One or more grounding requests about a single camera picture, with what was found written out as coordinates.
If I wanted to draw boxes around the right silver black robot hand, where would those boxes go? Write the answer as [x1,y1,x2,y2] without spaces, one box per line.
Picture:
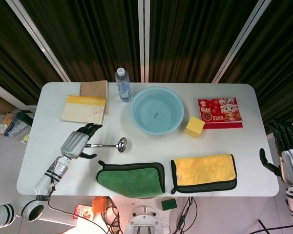
[259,118,293,188]

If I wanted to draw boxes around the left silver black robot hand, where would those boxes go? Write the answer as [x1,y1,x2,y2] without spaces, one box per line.
[60,123,104,161]

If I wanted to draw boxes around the metal ladle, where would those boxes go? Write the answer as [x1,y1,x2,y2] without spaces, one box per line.
[84,137,128,153]

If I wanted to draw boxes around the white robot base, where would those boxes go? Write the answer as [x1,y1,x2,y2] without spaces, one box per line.
[124,205,170,234]

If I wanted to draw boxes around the clear plastic water bottle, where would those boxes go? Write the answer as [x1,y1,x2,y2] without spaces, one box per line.
[115,67,133,103]

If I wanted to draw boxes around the light blue plastic basin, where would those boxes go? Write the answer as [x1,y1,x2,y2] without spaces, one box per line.
[130,87,185,136]

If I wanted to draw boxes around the yellow cream booklet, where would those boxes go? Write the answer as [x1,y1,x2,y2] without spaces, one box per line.
[61,95,106,124]

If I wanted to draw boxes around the brown kraft spiral notebook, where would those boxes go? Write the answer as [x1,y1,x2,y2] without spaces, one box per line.
[80,79,109,116]

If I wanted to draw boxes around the packets pile on floor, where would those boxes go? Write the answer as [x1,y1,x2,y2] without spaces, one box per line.
[0,109,34,144]

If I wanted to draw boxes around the orange plastic box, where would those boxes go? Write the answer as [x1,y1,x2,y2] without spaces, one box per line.
[92,196,109,215]

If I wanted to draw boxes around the green microfiber cloth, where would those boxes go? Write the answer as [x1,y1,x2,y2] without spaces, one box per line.
[96,160,166,198]

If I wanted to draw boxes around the red printed package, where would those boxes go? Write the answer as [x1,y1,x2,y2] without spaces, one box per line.
[72,204,94,220]

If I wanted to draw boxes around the red 2026 desk calendar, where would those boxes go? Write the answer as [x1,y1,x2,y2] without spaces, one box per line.
[198,97,244,129]

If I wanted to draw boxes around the yellow grey microfiber cloth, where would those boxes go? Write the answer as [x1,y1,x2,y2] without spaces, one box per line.
[170,154,238,195]

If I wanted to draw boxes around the yellow sponge block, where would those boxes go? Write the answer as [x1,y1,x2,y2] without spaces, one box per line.
[184,116,206,139]

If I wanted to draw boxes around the green scouring sponge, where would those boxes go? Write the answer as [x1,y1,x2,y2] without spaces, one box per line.
[161,198,178,211]

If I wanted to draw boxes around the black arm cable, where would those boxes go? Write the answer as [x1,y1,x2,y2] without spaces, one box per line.
[46,172,93,226]

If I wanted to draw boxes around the black floor cables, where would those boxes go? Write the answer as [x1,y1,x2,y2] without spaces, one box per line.
[172,196,198,234]

